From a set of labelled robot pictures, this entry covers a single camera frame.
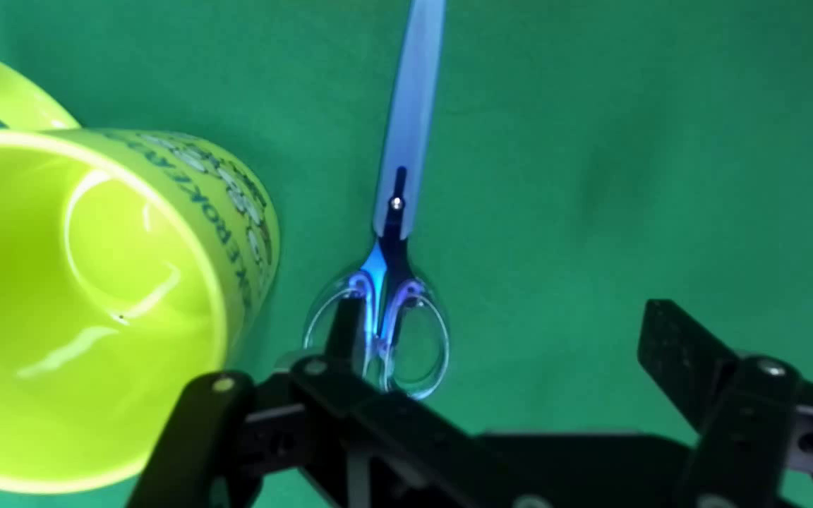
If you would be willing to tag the blue pair of scissors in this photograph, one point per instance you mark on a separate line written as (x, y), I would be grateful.
(413, 123)

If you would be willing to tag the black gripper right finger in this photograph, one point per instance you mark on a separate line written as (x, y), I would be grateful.
(683, 353)

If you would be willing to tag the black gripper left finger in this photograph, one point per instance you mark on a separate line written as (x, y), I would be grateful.
(331, 412)

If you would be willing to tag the green table cloth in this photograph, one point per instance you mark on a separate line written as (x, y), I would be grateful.
(614, 143)

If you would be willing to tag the yellow mug with print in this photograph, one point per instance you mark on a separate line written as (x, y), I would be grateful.
(67, 312)

